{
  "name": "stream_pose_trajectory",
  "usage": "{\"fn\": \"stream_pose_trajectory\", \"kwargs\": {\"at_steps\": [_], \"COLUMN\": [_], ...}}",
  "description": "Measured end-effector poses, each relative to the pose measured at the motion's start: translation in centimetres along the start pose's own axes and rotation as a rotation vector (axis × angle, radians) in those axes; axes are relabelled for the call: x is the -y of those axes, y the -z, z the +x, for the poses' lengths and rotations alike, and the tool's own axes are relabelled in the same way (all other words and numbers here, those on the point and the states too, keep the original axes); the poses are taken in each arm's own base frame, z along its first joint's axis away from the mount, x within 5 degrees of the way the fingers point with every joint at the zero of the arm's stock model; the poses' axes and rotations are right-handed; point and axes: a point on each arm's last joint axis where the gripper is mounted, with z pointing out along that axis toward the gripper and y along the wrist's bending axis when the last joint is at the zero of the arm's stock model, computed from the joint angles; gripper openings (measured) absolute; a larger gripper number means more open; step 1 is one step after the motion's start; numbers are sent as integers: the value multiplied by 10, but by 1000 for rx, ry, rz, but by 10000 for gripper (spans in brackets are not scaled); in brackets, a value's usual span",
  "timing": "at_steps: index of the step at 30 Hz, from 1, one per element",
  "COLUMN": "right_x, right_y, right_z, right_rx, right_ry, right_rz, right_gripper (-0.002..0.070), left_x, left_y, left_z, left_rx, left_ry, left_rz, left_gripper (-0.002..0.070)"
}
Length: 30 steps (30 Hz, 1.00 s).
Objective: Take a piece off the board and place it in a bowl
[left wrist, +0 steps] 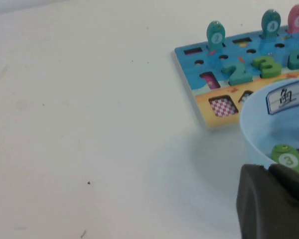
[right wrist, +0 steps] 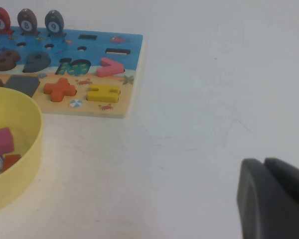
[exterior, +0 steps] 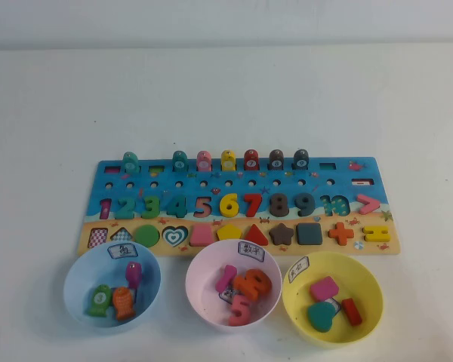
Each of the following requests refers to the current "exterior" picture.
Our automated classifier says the teal wooden number 4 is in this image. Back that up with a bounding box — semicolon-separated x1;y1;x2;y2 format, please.
165;195;189;219

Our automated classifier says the white label on pink bowl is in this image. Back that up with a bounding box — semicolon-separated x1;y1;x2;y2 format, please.
236;239;266;262

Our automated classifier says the white label on yellow bowl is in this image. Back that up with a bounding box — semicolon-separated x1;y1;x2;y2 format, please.
288;256;311;282

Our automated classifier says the small card in pink bowl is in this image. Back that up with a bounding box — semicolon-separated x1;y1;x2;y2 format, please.
217;283;237;302

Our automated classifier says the pink plastic bowl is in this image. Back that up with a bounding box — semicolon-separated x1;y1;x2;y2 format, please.
185;238;283;327

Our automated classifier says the white label on blue bowl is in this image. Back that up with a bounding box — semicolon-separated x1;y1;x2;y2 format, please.
107;243;140;260

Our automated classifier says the magenta fish piece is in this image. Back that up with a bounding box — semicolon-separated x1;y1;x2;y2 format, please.
125;261;143;290

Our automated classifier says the blue wooden number puzzle board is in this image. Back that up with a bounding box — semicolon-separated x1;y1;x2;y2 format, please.
76;155;402;257

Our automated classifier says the orange fish piece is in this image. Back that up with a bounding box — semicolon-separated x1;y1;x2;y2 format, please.
111;286;137;321

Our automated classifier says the small card in yellow bowl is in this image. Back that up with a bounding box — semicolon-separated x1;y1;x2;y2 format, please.
324;296;343;314

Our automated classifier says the yellow plastic bowl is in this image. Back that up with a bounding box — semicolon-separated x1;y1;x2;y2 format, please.
282;251;385;345

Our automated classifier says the green fish piece printed 3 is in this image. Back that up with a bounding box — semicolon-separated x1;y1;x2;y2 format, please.
85;283;112;318

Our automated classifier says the light blue plastic bowl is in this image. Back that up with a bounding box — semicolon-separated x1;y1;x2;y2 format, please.
63;245;162;328

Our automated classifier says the yellow fish peg printed 6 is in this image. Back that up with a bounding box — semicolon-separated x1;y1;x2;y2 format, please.
220;149;237;171

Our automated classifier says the yellow wooden number 6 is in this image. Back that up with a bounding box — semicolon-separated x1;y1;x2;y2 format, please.
218;192;239;219

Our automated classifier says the pink fish peg printed 5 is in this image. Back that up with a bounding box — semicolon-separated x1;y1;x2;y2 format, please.
196;150;213;173

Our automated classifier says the red fish peg printed 7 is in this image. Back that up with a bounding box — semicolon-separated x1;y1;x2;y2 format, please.
243;149;260;170

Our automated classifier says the red wooden number 7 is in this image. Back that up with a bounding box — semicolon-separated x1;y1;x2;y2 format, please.
241;192;264;219

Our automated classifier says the teal fish peg printed 4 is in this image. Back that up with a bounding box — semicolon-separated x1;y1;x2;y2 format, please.
171;150;189;173

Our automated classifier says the yellow wooden pentagon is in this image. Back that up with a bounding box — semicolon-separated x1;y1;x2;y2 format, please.
216;224;243;244

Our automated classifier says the brown fish peg printed 8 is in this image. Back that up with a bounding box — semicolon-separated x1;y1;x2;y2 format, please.
268;149;285;170

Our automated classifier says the brown wooden number 8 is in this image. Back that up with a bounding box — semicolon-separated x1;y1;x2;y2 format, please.
268;192;292;218

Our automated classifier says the pink wooden trapezoid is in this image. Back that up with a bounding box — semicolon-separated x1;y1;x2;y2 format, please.
190;225;217;247

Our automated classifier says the red wooden triangle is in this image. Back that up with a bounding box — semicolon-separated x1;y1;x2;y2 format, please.
242;224;270;245

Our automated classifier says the brown wooden star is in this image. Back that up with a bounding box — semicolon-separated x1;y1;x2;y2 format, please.
268;222;296;246

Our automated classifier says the slate fish peg printed 9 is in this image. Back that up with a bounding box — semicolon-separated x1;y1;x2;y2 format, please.
293;149;310;170

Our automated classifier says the green wooden number 3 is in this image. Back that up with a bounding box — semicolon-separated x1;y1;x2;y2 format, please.
141;195;162;220

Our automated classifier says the slate wooden number 9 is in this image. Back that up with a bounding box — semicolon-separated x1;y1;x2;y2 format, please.
294;192;316;218

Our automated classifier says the green wooden circle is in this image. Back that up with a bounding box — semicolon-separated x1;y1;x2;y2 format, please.
134;225;162;249

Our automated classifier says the pink wooden number 1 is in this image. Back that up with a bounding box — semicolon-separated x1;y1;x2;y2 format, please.
214;264;238;293

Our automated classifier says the teal fish peg printed 2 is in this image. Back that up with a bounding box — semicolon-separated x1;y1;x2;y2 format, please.
121;151;140;174

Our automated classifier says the slate wooden square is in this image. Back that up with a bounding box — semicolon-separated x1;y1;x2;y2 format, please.
296;222;323;245

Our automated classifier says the orange wooden number 10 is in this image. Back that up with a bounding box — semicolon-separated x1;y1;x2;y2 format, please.
232;268;269;302

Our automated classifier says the teal wooden number 2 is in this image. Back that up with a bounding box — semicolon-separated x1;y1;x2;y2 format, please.
114;196;138;219

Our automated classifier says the pink wooden number 5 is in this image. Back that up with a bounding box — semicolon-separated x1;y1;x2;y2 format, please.
228;294;254;327

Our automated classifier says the orange wooden plus sign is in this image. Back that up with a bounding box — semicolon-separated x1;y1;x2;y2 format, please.
328;222;355;245

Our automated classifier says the pink wooden rectangle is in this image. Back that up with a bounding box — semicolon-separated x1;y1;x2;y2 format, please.
309;275;340;302

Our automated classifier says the pink wooden greater-than sign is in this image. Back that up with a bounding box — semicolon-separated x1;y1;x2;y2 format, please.
356;194;381;214

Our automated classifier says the yellow wooden equals sign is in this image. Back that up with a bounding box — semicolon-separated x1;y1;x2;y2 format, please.
363;225;392;242

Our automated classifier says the teal wooden heart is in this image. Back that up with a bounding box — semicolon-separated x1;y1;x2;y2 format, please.
307;301;337;333

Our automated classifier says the red wooden bar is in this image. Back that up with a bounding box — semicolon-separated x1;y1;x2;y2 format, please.
341;297;363;327

